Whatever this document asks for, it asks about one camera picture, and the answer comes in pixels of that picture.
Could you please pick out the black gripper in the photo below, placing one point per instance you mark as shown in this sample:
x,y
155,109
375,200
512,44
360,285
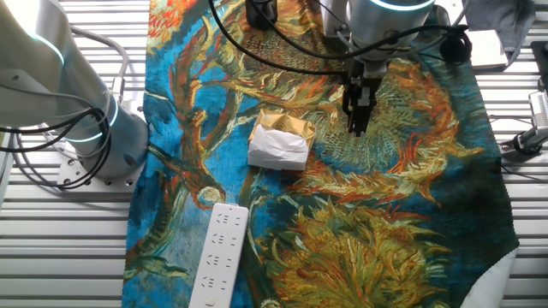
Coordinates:
x,y
364,92

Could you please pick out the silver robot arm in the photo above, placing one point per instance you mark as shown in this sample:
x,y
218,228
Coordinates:
x,y
34,85

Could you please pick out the gold and white tissue pack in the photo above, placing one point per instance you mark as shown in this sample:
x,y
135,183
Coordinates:
x,y
278,147

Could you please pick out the sunflower painting cloth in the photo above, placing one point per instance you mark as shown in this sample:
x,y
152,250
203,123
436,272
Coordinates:
x,y
364,205

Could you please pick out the black mesh pen holder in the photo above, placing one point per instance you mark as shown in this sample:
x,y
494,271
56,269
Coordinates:
x,y
261,15

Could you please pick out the white flat pad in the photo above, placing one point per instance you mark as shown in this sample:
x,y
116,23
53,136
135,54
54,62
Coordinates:
x,y
488,49

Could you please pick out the grey towel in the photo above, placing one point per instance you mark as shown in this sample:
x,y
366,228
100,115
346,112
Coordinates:
x,y
501,15

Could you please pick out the white power strip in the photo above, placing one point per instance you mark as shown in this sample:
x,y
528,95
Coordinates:
x,y
220,252

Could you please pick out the silver camera on stand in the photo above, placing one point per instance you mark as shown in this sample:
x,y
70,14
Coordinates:
x,y
539,109

